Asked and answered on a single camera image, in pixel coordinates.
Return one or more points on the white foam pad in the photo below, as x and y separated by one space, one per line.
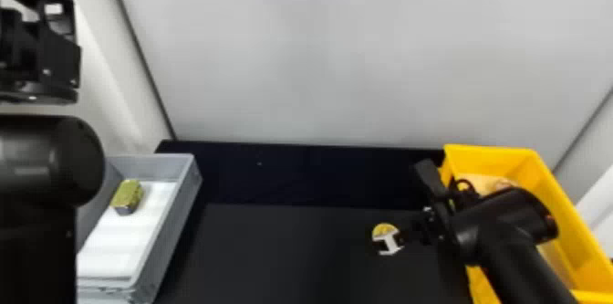
119 243

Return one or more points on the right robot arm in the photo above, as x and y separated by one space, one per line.
503 239

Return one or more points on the yellow box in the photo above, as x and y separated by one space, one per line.
565 229

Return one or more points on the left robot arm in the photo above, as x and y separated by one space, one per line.
43 162

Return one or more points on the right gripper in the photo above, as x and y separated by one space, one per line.
428 226

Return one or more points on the grey tray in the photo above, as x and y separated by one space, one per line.
184 186

